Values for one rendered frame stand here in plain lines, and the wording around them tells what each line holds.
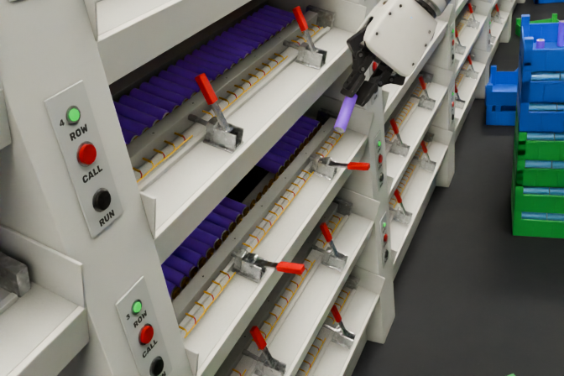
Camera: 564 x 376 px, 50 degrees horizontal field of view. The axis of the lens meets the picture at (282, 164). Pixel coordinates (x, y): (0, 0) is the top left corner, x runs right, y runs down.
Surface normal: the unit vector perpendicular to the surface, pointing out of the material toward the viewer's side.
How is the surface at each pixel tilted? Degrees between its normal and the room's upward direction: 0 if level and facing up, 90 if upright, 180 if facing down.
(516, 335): 0
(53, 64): 90
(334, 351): 17
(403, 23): 84
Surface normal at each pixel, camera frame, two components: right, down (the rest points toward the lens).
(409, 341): -0.13, -0.87
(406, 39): 0.37, 0.30
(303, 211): 0.13, -0.80
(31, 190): -0.43, 0.48
